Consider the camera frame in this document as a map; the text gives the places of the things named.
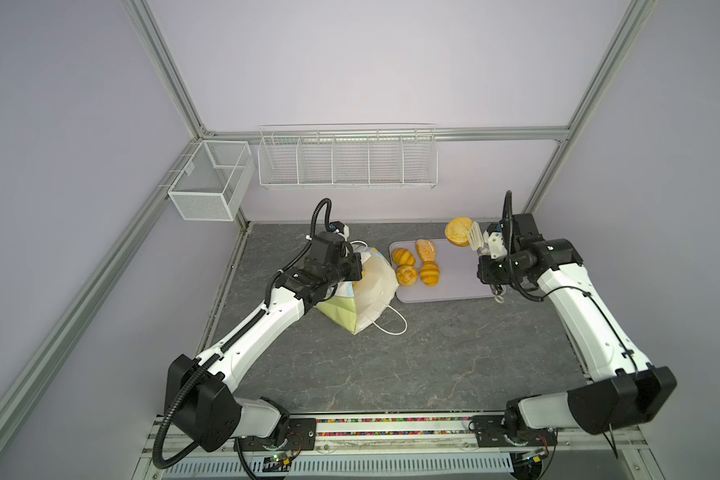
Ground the floral paper gift bag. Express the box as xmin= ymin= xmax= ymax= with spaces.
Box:
xmin=317 ymin=241 xmax=408 ymax=336

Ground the yellow fake bread roll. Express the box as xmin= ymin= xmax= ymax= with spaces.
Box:
xmin=391 ymin=248 xmax=417 ymax=267

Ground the round orange fake bun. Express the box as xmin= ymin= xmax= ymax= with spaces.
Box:
xmin=445 ymin=217 xmax=473 ymax=247

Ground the striped yellow fake bread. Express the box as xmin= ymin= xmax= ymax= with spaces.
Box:
xmin=419 ymin=261 xmax=441 ymax=287

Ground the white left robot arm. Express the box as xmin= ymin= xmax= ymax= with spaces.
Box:
xmin=152 ymin=222 xmax=362 ymax=469

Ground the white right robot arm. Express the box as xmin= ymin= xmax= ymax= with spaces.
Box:
xmin=477 ymin=213 xmax=677 ymax=438

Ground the lavender plastic tray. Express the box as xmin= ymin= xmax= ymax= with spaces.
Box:
xmin=396 ymin=238 xmax=494 ymax=303

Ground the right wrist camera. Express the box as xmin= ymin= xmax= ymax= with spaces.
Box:
xmin=483 ymin=223 xmax=507 ymax=260

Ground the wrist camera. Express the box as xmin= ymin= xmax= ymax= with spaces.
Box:
xmin=483 ymin=223 xmax=507 ymax=260
xmin=328 ymin=221 xmax=350 ymax=240

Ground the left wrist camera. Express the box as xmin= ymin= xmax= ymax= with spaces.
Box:
xmin=328 ymin=221 xmax=350 ymax=240

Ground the long white wire basket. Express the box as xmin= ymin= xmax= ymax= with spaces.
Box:
xmin=258 ymin=123 xmax=439 ymax=189

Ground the white mesh wall box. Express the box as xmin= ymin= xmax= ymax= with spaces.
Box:
xmin=168 ymin=140 xmax=255 ymax=222

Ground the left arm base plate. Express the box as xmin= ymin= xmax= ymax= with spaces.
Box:
xmin=240 ymin=417 xmax=317 ymax=452

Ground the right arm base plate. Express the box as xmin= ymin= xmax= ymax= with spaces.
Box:
xmin=468 ymin=413 xmax=558 ymax=448

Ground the aluminium mounting rail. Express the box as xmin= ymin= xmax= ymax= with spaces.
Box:
xmin=131 ymin=411 xmax=664 ymax=479

